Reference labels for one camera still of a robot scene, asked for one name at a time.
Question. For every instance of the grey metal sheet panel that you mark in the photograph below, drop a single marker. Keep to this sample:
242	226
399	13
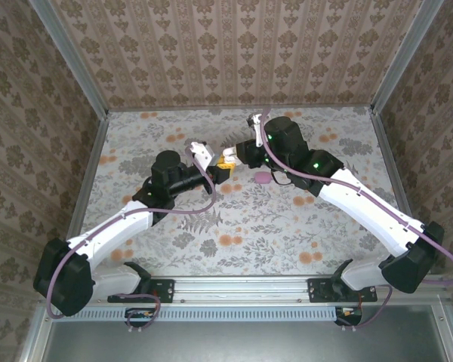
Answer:
230	343

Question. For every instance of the aluminium frame post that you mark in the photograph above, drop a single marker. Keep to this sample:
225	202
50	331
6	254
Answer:
71	56
404	56

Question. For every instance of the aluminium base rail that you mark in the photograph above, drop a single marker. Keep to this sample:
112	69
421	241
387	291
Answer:
241	290

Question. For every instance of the aluminium table edge rail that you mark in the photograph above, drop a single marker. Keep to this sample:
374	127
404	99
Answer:
94	158
386	151

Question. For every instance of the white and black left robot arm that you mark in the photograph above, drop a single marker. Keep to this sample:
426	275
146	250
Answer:
109	230

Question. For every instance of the floral patterned table cover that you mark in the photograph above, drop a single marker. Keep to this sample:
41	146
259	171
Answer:
249	226

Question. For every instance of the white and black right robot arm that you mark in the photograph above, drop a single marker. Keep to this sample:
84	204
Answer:
362	203

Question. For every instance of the pink earbud charging case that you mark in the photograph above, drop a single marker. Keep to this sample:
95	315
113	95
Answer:
263	177

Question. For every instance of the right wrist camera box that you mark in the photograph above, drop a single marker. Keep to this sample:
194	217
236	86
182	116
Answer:
254	120

